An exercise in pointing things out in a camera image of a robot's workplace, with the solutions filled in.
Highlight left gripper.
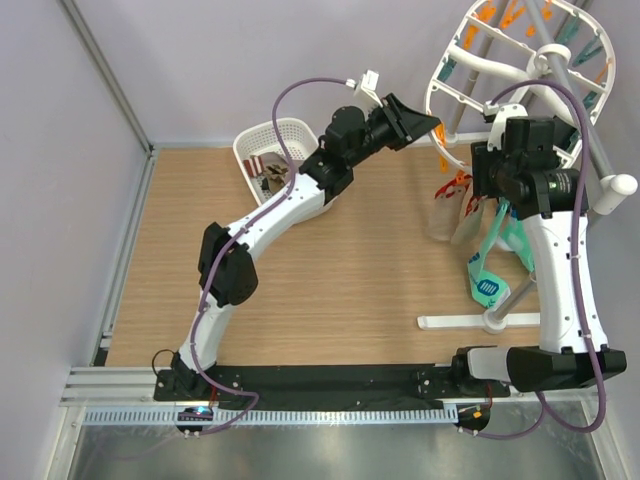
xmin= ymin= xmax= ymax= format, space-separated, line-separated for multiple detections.
xmin=345 ymin=94 xmax=439 ymax=169

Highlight white round clip hanger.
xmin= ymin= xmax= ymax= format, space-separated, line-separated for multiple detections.
xmin=423 ymin=0 xmax=615 ymax=186

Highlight grey sock rust striped cuff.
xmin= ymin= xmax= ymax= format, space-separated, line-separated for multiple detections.
xmin=243 ymin=155 xmax=265 ymax=178

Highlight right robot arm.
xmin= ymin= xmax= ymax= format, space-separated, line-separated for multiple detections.
xmin=450 ymin=116 xmax=627 ymax=396

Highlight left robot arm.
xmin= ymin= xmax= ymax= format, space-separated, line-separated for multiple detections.
xmin=171 ymin=94 xmax=441 ymax=400

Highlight teal patterned sock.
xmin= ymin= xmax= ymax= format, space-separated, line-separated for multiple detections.
xmin=467 ymin=200 xmax=510 ymax=309
xmin=496 ymin=216 xmax=535 ymax=273

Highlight white and grey drying rack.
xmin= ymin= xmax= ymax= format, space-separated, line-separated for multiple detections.
xmin=418 ymin=1 xmax=616 ymax=333

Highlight white perforated plastic basket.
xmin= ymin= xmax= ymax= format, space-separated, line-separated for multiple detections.
xmin=233 ymin=118 xmax=319 ymax=207

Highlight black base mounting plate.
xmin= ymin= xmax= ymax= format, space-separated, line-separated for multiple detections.
xmin=154 ymin=361 xmax=510 ymax=411

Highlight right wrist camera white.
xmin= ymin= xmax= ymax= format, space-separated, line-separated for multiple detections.
xmin=482 ymin=101 xmax=528 ymax=151

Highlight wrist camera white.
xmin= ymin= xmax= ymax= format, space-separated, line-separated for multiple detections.
xmin=482 ymin=101 xmax=528 ymax=151
xmin=345 ymin=70 xmax=382 ymax=111

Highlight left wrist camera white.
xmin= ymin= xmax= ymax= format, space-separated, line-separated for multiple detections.
xmin=345 ymin=70 xmax=382 ymax=111

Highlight slotted grey cable duct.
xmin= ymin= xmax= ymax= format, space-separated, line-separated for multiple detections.
xmin=83 ymin=404 xmax=458 ymax=427

